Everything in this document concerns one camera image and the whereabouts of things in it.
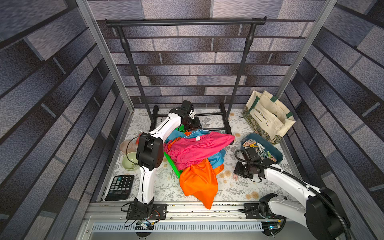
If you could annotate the floral table cloth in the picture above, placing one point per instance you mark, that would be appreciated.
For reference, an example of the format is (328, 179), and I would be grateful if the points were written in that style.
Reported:
(231, 189)

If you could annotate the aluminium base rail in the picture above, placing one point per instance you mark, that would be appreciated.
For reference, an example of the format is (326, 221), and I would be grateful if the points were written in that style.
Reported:
(178, 217)

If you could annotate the orange t-shirt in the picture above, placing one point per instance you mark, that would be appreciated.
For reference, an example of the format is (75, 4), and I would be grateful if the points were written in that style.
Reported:
(200, 180)

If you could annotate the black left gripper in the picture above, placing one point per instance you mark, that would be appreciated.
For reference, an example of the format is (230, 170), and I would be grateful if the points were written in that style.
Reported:
(196, 124)

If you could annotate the blue t-shirt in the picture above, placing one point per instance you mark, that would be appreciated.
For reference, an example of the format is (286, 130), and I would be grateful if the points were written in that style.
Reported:
(191, 148)

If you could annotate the black calculator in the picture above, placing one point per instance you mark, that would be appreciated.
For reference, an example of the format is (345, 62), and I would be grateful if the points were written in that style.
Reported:
(120, 188)

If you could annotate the light green bowl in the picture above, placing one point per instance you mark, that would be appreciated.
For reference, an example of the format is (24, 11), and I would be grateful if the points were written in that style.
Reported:
(130, 162)

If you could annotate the cream canvas tote bag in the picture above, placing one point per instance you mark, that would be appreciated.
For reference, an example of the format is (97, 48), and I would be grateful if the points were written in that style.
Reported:
(268, 116)

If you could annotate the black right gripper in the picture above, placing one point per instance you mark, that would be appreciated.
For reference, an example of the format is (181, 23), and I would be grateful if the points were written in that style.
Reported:
(243, 169)

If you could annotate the pink t-shirt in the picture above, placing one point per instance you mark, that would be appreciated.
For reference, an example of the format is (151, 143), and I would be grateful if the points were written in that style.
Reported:
(191, 151)

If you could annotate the red pen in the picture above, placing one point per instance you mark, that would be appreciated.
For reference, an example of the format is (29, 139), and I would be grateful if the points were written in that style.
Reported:
(137, 141)

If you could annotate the light blue wire hanger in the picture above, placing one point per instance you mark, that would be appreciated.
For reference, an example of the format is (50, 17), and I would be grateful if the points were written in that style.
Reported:
(197, 133)

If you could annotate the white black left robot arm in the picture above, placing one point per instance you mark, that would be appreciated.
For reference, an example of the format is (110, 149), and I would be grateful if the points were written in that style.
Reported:
(150, 154)

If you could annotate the teal clothespin tray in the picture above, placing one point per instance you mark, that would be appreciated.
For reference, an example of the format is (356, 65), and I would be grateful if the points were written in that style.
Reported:
(268, 146)

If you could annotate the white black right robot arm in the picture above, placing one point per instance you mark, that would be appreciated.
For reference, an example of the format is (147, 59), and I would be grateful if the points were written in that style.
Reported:
(319, 210)

